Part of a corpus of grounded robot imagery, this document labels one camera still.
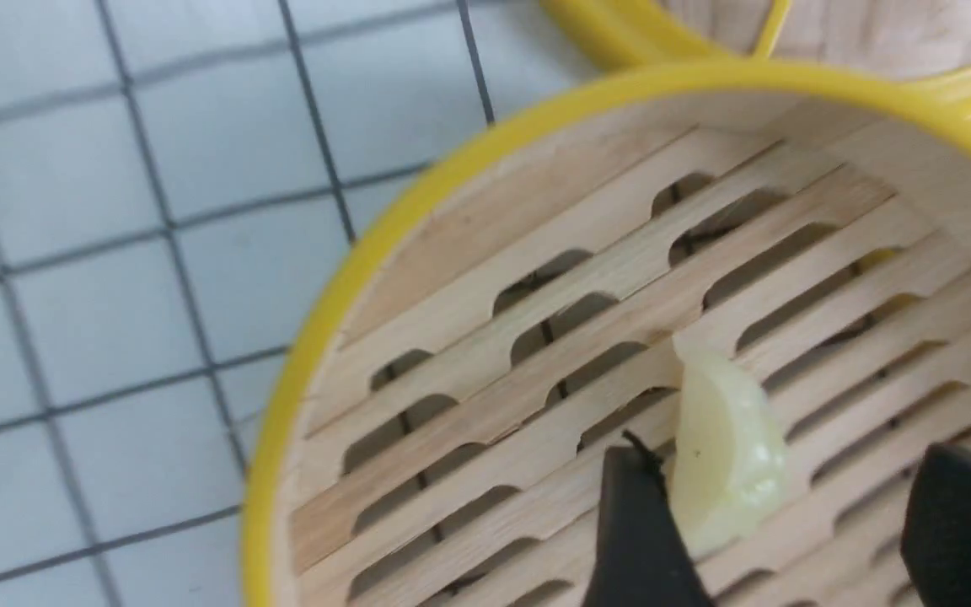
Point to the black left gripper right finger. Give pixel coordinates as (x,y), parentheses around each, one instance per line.
(936,539)

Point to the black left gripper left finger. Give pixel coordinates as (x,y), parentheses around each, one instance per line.
(641,558)

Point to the pale yellow dumpling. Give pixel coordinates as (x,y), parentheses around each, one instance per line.
(730,467)

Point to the bamboo steamer tray yellow rim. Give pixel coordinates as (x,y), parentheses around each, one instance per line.
(438,434)

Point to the woven bamboo steamer lid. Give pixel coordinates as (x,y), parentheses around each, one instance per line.
(923,44)

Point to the white grid tablecloth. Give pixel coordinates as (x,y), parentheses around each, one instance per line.
(179,184)

